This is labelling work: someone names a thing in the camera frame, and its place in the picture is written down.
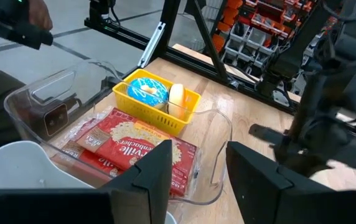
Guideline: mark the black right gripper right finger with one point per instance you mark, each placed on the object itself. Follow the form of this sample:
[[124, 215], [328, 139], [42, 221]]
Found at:
[[274, 199]]

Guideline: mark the black table-level camera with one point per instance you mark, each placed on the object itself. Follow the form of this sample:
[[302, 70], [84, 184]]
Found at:
[[55, 119]]

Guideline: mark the grey plastic tray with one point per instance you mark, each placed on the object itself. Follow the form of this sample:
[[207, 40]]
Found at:
[[25, 165]]

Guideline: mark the clear plastic bin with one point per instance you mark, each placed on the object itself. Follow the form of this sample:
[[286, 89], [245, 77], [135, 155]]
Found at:
[[25, 102]]

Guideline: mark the silver aluminium bracket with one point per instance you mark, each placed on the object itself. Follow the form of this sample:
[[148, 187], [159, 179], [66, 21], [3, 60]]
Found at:
[[151, 43]]

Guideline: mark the yellow plastic basket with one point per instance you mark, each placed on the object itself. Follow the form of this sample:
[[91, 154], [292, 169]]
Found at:
[[153, 118]]

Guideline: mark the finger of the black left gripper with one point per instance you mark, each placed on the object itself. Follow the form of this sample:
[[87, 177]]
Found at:
[[266, 133]]

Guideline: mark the person's hand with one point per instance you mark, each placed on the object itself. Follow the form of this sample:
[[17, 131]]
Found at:
[[39, 14]]

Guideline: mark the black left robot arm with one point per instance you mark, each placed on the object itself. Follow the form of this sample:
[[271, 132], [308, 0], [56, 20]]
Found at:
[[352, 46]]

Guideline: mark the red and grey bin rack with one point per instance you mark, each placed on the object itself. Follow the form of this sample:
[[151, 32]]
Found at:
[[259, 25]]

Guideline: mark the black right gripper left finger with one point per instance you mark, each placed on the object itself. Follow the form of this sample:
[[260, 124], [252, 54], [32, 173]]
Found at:
[[134, 199]]

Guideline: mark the peach glazed donut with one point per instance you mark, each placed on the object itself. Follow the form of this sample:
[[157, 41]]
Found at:
[[177, 99]]

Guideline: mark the blue frosted donut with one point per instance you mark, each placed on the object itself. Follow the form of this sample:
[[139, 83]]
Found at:
[[147, 91]]

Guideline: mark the black aluminium table frame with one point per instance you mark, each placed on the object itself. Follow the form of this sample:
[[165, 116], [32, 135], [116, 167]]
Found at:
[[196, 40]]

